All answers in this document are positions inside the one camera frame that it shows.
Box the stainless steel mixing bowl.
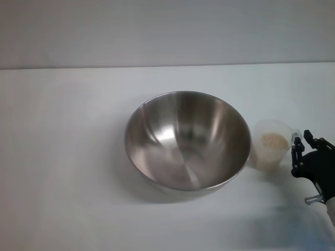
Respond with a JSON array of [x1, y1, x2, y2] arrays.
[[124, 90, 252, 202]]

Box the silver plug connector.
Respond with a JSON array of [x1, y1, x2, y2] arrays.
[[304, 194, 326, 206]]

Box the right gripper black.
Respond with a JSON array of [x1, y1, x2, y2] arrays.
[[291, 129, 335, 202]]

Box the white rice grains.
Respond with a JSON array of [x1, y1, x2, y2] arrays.
[[255, 132, 290, 171]]

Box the clear plastic measuring cup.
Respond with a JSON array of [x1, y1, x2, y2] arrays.
[[250, 119, 302, 172]]

